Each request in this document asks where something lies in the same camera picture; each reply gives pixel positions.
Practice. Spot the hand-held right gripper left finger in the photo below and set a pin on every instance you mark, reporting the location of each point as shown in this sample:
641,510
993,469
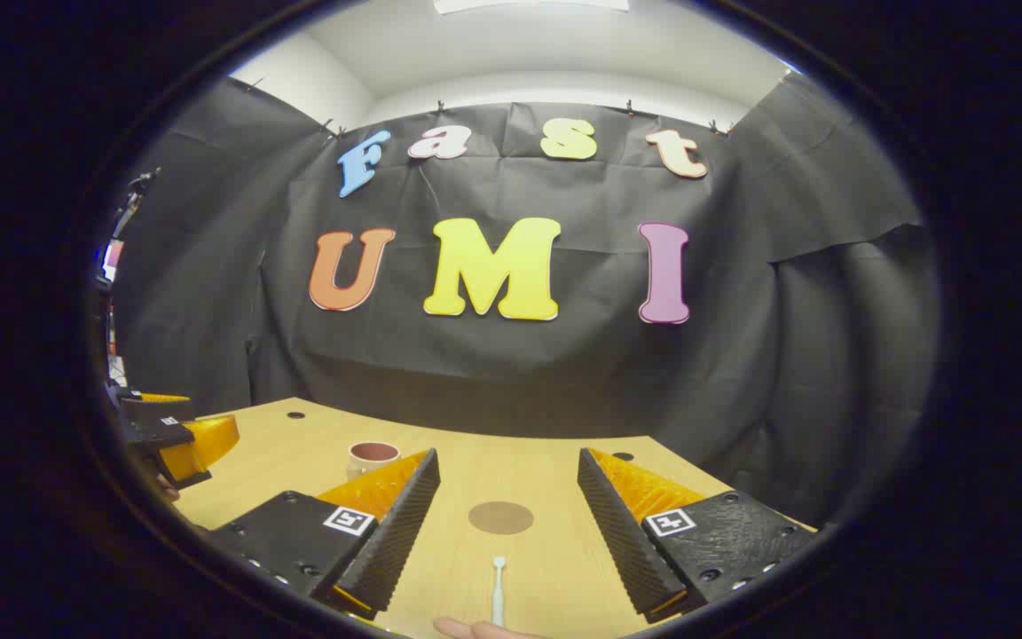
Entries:
400,532

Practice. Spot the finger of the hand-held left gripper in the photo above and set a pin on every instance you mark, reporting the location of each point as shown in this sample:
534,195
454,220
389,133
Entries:
196,444
152,408

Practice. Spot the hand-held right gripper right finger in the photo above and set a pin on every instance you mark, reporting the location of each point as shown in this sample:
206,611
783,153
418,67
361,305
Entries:
617,532

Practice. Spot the beige cup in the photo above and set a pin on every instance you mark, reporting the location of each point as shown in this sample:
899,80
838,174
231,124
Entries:
367,463

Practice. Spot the brown round coaster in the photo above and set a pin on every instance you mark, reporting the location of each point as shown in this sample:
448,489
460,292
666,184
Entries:
500,518

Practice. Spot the white toothbrush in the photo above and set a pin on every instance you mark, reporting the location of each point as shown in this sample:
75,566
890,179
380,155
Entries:
499,590

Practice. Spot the wooden desktop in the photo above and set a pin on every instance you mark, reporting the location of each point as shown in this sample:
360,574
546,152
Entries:
511,470

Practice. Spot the lit monitor screen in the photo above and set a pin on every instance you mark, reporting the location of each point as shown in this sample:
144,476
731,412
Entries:
112,260

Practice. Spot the black backdrop cloth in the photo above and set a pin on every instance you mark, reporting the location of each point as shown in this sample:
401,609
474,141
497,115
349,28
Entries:
511,373

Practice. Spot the ceiling light panel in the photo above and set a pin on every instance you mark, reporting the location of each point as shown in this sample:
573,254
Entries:
529,4

